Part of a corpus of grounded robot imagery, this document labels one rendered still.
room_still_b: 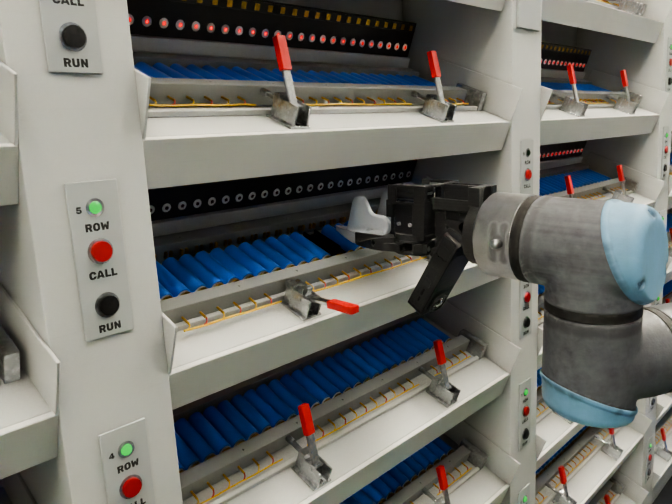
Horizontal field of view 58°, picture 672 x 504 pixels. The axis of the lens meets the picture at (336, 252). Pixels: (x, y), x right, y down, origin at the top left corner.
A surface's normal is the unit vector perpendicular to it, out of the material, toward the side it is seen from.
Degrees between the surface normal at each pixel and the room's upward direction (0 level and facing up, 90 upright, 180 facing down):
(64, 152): 90
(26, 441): 112
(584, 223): 53
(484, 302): 90
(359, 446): 22
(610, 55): 90
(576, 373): 92
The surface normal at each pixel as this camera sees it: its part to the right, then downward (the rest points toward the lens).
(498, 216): -0.59, -0.40
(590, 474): 0.22, -0.87
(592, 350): -0.34, 0.25
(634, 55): -0.69, 0.18
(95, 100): 0.72, 0.10
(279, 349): 0.69, 0.46
